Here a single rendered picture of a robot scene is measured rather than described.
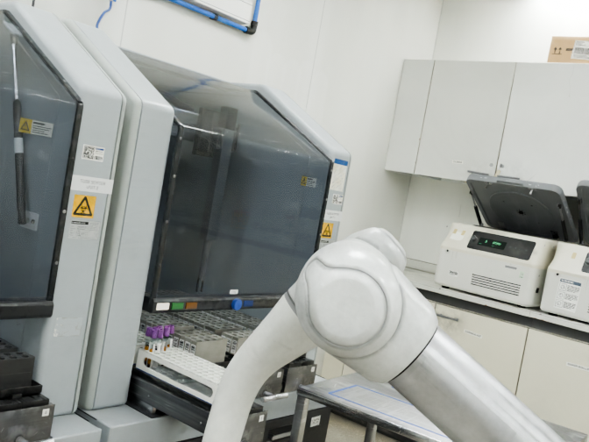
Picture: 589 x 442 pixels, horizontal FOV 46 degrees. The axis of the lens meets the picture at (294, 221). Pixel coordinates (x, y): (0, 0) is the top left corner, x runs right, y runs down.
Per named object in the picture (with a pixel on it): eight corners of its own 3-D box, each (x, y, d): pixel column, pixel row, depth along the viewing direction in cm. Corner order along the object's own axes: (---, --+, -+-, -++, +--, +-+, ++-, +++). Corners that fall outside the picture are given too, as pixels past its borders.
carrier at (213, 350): (219, 359, 184) (223, 337, 184) (224, 361, 183) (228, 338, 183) (187, 363, 175) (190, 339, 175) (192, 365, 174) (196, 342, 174)
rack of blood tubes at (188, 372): (132, 372, 166) (137, 346, 166) (165, 368, 174) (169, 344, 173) (218, 415, 147) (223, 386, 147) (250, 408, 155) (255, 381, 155)
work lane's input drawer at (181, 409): (44, 358, 187) (49, 325, 186) (88, 353, 198) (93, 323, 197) (234, 461, 141) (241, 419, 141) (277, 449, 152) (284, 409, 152)
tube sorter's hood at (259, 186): (34, 267, 192) (70, 39, 189) (195, 270, 239) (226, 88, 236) (151, 314, 160) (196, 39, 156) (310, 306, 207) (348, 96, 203)
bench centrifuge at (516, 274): (429, 285, 378) (451, 168, 374) (480, 285, 425) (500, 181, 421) (528, 310, 341) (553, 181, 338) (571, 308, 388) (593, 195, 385)
